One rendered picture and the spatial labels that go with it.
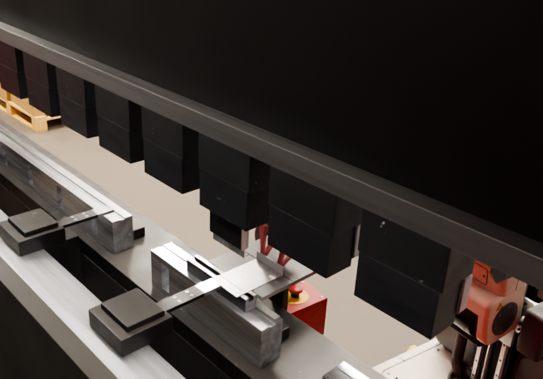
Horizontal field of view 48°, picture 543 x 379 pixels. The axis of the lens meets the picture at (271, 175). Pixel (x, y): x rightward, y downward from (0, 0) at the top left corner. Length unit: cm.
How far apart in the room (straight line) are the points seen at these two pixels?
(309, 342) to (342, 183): 76
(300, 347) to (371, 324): 158
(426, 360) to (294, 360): 107
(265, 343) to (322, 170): 66
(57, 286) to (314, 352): 55
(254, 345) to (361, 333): 161
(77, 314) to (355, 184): 78
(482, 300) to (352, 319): 125
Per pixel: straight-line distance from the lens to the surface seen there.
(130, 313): 118
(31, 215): 155
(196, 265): 137
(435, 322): 92
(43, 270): 143
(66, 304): 131
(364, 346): 278
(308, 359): 133
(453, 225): 58
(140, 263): 162
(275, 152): 70
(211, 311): 135
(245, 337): 129
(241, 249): 122
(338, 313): 295
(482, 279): 178
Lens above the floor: 173
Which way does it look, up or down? 24 degrees down
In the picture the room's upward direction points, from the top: 3 degrees clockwise
